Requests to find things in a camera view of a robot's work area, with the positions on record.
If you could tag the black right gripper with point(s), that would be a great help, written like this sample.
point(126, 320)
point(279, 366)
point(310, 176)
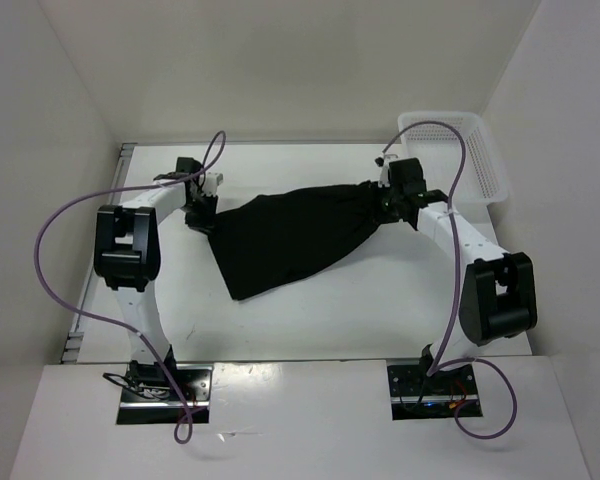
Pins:
point(389, 217)

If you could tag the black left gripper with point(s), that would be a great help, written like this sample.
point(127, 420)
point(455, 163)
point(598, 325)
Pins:
point(207, 222)

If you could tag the black shorts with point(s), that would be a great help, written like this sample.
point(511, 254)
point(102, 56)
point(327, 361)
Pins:
point(274, 240)

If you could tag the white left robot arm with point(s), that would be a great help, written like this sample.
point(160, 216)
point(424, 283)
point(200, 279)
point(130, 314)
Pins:
point(127, 256)

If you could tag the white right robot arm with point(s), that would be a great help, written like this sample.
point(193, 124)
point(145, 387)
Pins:
point(494, 295)

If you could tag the white plastic basket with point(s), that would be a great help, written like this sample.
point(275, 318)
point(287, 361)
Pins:
point(483, 180)

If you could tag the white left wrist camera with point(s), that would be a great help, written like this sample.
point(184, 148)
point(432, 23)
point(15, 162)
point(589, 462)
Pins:
point(210, 183)

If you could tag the aluminium frame rail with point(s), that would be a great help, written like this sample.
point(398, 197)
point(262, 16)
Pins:
point(74, 339)

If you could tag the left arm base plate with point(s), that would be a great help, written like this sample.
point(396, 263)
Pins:
point(148, 401)

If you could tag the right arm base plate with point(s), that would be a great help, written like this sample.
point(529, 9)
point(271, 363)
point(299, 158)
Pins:
point(414, 396)

